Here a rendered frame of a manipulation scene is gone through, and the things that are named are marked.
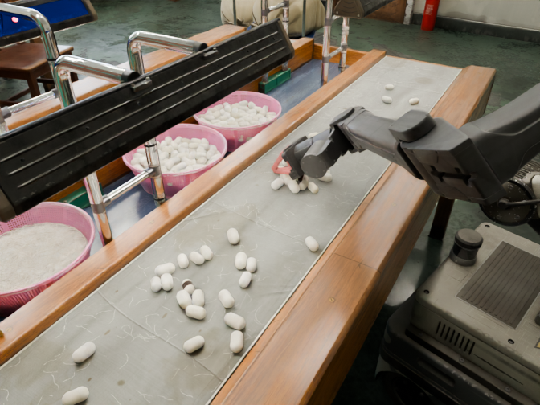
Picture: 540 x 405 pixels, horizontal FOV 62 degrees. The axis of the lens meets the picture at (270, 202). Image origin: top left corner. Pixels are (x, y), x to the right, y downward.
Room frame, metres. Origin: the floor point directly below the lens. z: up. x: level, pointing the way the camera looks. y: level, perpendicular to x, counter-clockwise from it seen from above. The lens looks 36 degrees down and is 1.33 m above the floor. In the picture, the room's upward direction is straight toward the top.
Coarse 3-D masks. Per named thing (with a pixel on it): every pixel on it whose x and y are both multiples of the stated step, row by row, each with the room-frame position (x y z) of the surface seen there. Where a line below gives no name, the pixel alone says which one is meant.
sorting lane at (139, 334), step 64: (384, 64) 1.74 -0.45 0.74; (320, 128) 1.19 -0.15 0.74; (256, 192) 0.86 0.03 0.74; (320, 192) 0.86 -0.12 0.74; (256, 256) 0.64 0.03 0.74; (320, 256) 0.64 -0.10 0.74; (64, 320) 0.49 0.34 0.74; (128, 320) 0.49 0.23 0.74; (192, 320) 0.49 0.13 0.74; (256, 320) 0.49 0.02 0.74; (0, 384) 0.37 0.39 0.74; (64, 384) 0.37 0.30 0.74; (128, 384) 0.37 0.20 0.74; (192, 384) 0.37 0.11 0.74
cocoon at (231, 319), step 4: (228, 316) 0.48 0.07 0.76; (232, 316) 0.48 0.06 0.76; (236, 316) 0.48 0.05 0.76; (224, 320) 0.48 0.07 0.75; (228, 320) 0.47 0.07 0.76; (232, 320) 0.47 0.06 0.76; (236, 320) 0.47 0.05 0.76; (240, 320) 0.47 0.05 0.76; (244, 320) 0.47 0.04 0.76; (228, 324) 0.47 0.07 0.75; (232, 324) 0.47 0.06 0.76; (236, 324) 0.46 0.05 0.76; (240, 324) 0.46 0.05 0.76; (244, 324) 0.47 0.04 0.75; (236, 328) 0.46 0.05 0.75; (240, 328) 0.46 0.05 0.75
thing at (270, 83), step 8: (264, 0) 1.61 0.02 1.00; (288, 0) 1.75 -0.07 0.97; (264, 8) 1.61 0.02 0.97; (272, 8) 1.66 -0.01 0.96; (288, 8) 1.75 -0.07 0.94; (264, 16) 1.61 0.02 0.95; (288, 16) 1.75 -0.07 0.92; (280, 72) 1.72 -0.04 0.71; (288, 72) 1.75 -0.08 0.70; (264, 80) 1.61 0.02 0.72; (272, 80) 1.64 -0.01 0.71; (280, 80) 1.70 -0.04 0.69; (264, 88) 1.60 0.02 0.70; (272, 88) 1.64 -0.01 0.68
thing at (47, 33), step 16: (16, 16) 0.95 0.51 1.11; (32, 16) 0.92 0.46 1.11; (48, 32) 0.91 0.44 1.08; (48, 48) 0.91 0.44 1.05; (48, 96) 0.88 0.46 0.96; (0, 112) 0.79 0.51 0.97; (16, 112) 0.82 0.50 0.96; (0, 128) 0.78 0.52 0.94; (80, 192) 0.89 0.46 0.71; (80, 208) 0.87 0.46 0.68
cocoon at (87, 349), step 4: (84, 344) 0.43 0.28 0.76; (88, 344) 0.42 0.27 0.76; (92, 344) 0.43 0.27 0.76; (80, 348) 0.42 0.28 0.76; (84, 348) 0.42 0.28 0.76; (88, 348) 0.42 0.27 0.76; (92, 348) 0.42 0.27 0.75; (76, 352) 0.41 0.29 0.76; (80, 352) 0.41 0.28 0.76; (84, 352) 0.41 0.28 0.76; (88, 352) 0.41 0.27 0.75; (92, 352) 0.42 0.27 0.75; (72, 356) 0.41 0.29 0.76; (76, 356) 0.41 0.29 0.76; (80, 356) 0.41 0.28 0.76; (84, 356) 0.41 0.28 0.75; (88, 356) 0.41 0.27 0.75; (76, 360) 0.40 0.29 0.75; (80, 360) 0.40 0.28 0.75
